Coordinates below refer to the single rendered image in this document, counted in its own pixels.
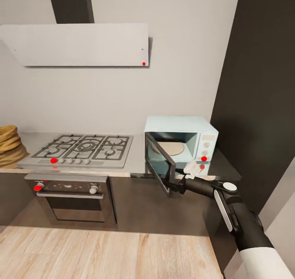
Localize microwave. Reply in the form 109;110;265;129
144;116;219;199

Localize popcorn bag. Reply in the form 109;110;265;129
0;125;22;154

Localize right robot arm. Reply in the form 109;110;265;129
162;160;295;279

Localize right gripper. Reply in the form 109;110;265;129
162;169;204;194

